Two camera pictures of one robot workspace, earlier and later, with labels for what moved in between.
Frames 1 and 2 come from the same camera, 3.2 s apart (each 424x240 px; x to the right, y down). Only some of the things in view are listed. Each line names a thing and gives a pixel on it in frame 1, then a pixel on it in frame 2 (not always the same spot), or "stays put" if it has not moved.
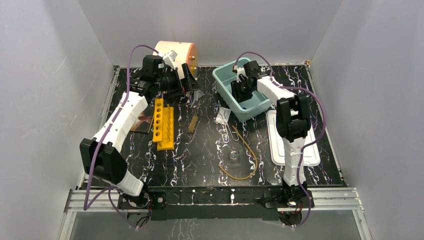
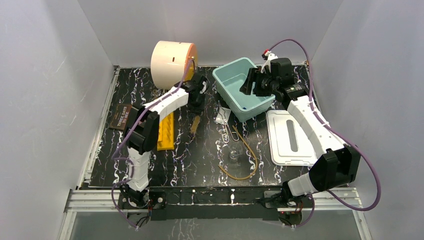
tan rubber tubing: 237,178 stays put
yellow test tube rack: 163,129 stays put
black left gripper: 182,82 -> 196,102
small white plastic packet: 223,116 stays put
